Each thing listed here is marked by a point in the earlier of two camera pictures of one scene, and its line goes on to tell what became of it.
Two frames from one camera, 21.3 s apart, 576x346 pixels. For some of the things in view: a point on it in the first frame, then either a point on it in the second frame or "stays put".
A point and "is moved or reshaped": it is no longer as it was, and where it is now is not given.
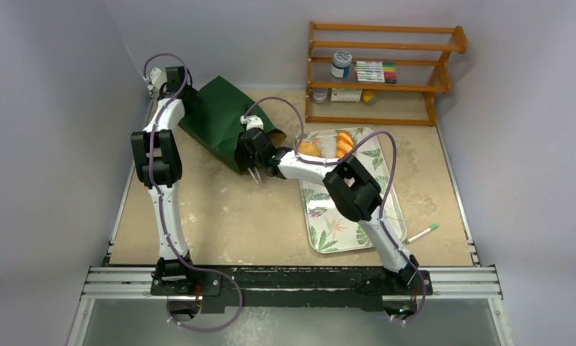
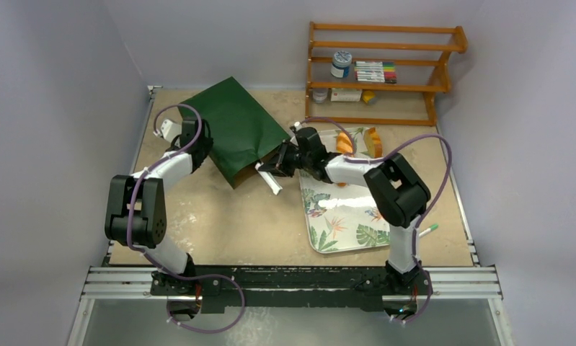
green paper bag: (213, 122) is moved or reshaped
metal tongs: (257, 180) → (269, 179)
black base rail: (270, 288) stays put
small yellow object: (369, 97) stays put
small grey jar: (319, 94) stays put
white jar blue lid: (341, 64) stays put
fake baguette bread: (344, 143) stays put
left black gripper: (193, 94) → (207, 144)
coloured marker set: (375, 71) stays put
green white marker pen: (432, 227) stays put
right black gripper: (249, 159) → (287, 159)
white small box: (345, 94) stays put
